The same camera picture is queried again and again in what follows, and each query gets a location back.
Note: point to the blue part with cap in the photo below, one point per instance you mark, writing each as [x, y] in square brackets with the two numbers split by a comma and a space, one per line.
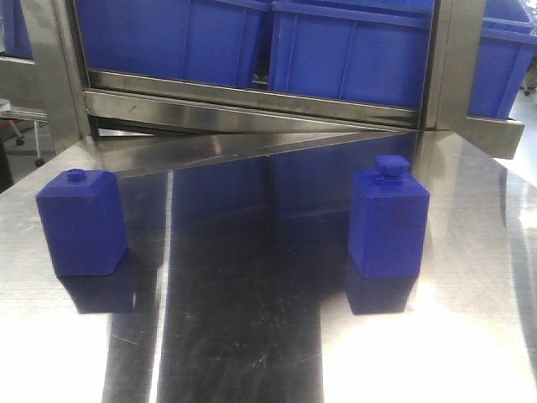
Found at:
[389, 210]

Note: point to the blue part without cap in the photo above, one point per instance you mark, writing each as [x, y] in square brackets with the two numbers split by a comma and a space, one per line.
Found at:
[82, 217]

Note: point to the left blue storage bin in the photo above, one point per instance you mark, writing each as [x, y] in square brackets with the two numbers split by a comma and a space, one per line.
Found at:
[206, 41]

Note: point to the blue storage bin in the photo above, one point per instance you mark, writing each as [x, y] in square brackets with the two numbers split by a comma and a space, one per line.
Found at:
[373, 55]
[206, 41]
[507, 47]

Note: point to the middle blue storage bin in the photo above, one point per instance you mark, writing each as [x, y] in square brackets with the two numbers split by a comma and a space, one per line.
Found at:
[373, 55]

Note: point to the right blue storage bin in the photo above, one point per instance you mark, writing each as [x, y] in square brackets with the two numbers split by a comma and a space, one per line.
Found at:
[507, 47]

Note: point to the far left blue bin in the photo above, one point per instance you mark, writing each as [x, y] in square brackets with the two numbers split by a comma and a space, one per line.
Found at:
[15, 33]

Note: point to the stainless steel shelf frame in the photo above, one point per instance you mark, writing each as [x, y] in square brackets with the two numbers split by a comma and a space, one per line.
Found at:
[56, 86]

